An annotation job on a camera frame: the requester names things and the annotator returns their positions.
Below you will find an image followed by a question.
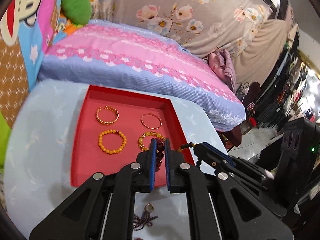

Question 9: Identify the black and gold bead bracelet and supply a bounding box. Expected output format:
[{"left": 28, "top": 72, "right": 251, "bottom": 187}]
[{"left": 177, "top": 142, "right": 203, "bottom": 170}]

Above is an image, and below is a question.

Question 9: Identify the dark red bead bracelet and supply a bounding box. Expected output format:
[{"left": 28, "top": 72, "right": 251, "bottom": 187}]
[{"left": 155, "top": 139, "right": 166, "bottom": 172}]

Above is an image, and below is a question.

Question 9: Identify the purple garnet bead strand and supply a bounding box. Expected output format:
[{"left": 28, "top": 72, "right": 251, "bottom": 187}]
[{"left": 133, "top": 210, "right": 158, "bottom": 231}]

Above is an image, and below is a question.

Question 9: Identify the yellow-green cat-eye bead bracelet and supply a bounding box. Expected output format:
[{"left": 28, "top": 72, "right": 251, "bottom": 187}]
[{"left": 137, "top": 131, "right": 167, "bottom": 152}]

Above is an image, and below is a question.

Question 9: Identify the gold hoop earring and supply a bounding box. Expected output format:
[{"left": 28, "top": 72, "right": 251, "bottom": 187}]
[{"left": 144, "top": 203, "right": 154, "bottom": 213}]

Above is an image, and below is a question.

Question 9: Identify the yellow amber bead bracelet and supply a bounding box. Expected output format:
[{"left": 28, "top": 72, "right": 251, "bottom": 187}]
[{"left": 98, "top": 129, "right": 128, "bottom": 155}]

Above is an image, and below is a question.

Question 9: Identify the red jewelry tray box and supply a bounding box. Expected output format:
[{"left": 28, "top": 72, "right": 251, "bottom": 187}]
[{"left": 71, "top": 85, "right": 187, "bottom": 186}]

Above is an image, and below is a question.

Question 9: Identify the thin rose gold bangle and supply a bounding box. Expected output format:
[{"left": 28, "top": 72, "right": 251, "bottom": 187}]
[{"left": 140, "top": 113, "right": 163, "bottom": 130}]

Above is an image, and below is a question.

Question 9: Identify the pink purple folded cloth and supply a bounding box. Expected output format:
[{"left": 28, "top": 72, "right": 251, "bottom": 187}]
[{"left": 208, "top": 49, "right": 236, "bottom": 94}]

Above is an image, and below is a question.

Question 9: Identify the gold twisted bangle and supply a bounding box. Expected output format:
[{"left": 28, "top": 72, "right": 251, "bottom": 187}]
[{"left": 95, "top": 106, "right": 119, "bottom": 126}]

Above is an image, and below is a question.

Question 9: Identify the grey floral blanket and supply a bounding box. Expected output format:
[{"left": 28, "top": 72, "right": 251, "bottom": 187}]
[{"left": 90, "top": 0, "right": 295, "bottom": 83}]

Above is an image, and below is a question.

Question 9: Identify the pink and blue pillow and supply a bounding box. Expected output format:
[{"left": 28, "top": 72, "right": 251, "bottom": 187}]
[{"left": 39, "top": 20, "right": 246, "bottom": 132}]

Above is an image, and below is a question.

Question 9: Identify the green plush pillow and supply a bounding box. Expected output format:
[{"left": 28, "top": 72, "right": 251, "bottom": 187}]
[{"left": 61, "top": 0, "right": 92, "bottom": 25}]

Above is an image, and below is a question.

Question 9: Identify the colourful monkey cartoon quilt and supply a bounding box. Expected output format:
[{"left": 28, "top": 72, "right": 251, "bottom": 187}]
[{"left": 1, "top": 0, "right": 79, "bottom": 166}]

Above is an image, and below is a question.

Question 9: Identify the black camera housing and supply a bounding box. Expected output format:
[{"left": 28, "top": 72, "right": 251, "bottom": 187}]
[{"left": 272, "top": 118, "right": 319, "bottom": 209}]

